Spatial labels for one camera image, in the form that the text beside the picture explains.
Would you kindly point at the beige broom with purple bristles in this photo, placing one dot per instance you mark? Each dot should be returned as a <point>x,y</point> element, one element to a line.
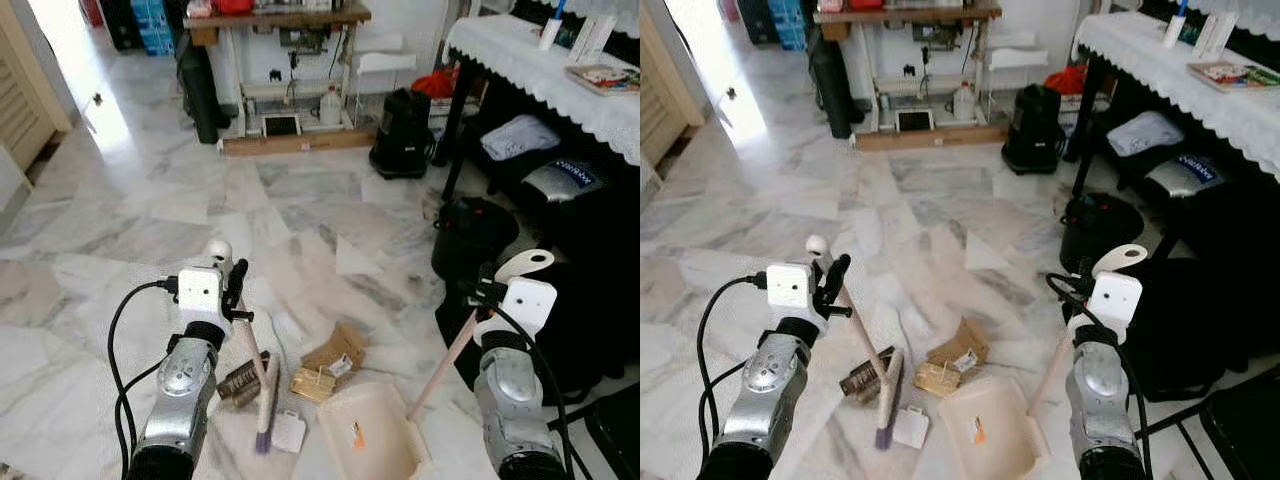
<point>267,410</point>
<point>888,405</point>

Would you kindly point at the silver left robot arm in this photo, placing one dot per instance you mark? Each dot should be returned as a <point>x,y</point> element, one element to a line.
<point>185,390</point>
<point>765,385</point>

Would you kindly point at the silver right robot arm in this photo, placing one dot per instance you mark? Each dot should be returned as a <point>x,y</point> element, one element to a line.
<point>510,400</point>
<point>1100,400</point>

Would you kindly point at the black round bin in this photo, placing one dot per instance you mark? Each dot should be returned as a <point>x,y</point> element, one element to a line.
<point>1097,232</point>
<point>470,240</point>

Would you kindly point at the dark brown wrapper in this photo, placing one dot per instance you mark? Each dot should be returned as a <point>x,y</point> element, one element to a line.
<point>865,378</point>
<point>240,385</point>

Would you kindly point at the large black fabric bag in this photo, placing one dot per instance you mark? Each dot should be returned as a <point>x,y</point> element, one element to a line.
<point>1190,320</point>

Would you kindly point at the brown cardboard piece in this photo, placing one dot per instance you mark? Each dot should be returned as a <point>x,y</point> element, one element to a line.
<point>962,345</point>
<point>338,348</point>

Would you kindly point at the silver bag with blue label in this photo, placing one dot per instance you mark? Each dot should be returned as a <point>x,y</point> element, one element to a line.
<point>1185,175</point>
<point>560,180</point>

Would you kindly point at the white fabric bag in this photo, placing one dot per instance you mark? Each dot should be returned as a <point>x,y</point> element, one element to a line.
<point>520,137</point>
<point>1145,133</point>

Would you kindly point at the black framed table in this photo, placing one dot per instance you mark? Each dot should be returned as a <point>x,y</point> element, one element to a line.
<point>1085,125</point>
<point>456,130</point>

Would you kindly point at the long wooden plank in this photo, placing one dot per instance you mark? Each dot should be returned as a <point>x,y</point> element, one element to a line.
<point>300,142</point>
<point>930,137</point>

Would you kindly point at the black backpack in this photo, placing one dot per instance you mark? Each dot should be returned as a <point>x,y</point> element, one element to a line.
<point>402,135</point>
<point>1033,130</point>

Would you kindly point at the white cabinet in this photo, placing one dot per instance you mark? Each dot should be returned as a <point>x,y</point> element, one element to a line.
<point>646,185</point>
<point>8,185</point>

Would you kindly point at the black fabric case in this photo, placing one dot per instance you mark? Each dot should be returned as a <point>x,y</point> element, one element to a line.
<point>615,435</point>
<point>1245,435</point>

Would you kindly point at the red bag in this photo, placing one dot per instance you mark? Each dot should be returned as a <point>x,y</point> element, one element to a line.
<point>437,82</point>
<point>1067,80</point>

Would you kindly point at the black rolled bag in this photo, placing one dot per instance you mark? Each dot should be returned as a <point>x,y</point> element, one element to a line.
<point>830,85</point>
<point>200,90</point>

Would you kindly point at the clear plastic jug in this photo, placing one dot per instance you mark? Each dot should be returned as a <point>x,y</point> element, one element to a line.
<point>963,103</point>
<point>330,107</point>

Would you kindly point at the white lace tablecloth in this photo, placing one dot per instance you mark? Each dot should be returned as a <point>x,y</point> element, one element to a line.
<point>1160,70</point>
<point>540,70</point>

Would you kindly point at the colourful book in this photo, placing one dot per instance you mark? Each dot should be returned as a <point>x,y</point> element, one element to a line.
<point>1235,75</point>
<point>603,78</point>

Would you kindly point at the white bottle with blue cap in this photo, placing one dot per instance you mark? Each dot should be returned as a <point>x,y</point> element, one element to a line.
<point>550,32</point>
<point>1175,30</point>

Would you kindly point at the wooden louvre door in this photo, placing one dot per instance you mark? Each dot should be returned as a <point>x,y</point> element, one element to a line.
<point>25,90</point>
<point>665,90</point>

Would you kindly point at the blue plastic crate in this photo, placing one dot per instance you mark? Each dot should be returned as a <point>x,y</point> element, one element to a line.
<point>790,22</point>
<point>155,25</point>

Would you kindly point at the white folded cards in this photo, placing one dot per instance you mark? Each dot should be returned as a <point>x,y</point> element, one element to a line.
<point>1215,32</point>
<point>595,35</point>

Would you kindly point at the wooden top sewing table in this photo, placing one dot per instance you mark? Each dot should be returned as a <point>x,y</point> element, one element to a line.
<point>905,14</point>
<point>280,17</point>

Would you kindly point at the black plastic crate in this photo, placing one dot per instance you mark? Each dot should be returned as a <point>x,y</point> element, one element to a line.
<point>755,20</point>
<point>120,22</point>

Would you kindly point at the red box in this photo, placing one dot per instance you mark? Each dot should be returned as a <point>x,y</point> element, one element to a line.
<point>235,5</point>
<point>865,3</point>

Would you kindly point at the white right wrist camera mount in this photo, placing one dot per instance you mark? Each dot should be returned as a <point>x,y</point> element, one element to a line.
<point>528,305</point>
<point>1115,300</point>

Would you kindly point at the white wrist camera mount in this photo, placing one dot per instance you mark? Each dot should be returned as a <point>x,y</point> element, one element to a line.
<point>528,305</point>
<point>1115,300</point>
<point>198,290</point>
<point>788,286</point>

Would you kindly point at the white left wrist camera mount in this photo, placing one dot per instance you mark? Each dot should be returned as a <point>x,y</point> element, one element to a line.
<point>788,286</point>
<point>198,290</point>

